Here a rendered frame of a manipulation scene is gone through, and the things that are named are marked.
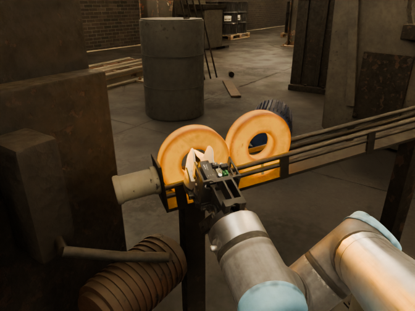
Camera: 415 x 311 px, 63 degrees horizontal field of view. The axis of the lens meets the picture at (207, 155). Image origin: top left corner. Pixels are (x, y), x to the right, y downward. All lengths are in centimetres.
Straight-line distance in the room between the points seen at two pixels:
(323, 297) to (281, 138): 35
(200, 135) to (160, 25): 240
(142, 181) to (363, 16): 236
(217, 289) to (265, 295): 94
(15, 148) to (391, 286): 55
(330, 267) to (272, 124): 33
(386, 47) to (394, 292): 245
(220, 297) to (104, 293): 76
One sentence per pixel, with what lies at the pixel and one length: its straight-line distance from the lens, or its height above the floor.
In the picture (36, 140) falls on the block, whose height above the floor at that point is 80.
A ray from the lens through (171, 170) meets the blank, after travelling 71.
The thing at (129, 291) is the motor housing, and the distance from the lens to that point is 71.
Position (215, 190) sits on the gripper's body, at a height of 72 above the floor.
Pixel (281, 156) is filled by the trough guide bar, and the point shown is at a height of 70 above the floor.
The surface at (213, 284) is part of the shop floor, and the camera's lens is 144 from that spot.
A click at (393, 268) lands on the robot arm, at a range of 43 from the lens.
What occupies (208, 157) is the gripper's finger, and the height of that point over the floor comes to 73.
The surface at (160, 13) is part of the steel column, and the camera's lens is 463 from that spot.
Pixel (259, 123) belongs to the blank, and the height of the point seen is 78.
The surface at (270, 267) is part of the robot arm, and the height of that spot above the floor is 68.
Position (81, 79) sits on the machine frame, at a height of 86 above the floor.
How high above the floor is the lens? 101
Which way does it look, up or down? 24 degrees down
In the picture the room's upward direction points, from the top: straight up
